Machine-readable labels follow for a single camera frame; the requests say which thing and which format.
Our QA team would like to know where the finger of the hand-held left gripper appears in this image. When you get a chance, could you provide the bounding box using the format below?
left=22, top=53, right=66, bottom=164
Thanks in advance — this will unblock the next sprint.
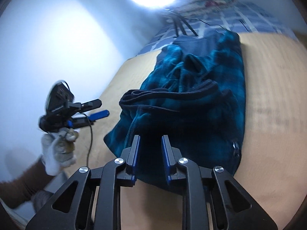
left=80, top=99, right=102, bottom=113
left=72, top=110, right=110, bottom=128

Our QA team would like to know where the black tripod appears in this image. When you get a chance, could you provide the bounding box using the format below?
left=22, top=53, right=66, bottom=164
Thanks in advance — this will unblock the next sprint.
left=165, top=8, right=199, bottom=37

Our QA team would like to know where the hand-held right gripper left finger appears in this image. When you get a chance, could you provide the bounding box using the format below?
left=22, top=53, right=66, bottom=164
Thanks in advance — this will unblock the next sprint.
left=25, top=135, right=141, bottom=230

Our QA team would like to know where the teal plaid fleece jacket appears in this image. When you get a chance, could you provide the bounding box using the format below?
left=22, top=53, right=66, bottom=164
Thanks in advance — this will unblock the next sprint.
left=104, top=30, right=246, bottom=196

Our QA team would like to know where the person's left hand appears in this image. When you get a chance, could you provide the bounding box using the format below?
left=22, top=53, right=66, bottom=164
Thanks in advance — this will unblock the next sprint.
left=41, top=127, right=79, bottom=175

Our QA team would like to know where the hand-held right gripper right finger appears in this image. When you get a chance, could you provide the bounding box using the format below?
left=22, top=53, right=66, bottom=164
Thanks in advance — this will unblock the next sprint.
left=161, top=135, right=277, bottom=230

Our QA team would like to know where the black ring light cable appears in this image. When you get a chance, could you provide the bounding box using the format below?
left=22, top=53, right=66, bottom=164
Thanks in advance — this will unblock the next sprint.
left=186, top=17, right=251, bottom=33

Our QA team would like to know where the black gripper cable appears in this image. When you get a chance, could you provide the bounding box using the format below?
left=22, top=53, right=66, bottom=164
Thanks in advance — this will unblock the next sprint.
left=61, top=80, right=94, bottom=168

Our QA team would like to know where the blue patterned bedsheet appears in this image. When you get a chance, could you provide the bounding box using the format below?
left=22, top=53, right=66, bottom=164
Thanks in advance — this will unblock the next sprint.
left=139, top=1, right=299, bottom=57

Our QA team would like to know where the person's left forearm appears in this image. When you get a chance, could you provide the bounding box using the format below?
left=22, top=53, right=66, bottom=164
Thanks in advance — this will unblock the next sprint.
left=0, top=157, right=50, bottom=209

